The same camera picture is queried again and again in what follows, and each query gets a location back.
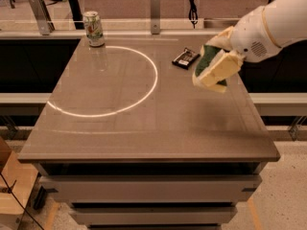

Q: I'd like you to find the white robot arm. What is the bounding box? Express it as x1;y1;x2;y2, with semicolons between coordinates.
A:
192;0;307;92

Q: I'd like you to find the black hanging cable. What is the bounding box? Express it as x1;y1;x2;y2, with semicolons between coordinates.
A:
186;0;200;30

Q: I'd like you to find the black floor cable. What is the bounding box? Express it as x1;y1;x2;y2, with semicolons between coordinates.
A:
0;172;46;230

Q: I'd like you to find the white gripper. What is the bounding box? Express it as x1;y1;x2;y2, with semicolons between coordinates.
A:
199;6;281;86

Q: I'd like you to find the grey drawer cabinet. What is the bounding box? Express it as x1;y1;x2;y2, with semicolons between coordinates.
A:
40;174;262;230

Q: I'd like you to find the black snack packet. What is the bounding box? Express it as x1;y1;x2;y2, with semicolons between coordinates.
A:
172;48;200;70

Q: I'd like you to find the wooden box at left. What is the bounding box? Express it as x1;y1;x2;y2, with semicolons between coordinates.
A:
0;137;37;230

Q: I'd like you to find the green and yellow sponge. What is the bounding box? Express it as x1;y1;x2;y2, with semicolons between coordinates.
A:
192;45;227;93

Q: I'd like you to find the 7up soda can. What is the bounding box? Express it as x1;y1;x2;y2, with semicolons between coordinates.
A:
83;11;105;47

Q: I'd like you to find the left metal bracket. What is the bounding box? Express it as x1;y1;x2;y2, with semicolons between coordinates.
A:
28;0;51;35

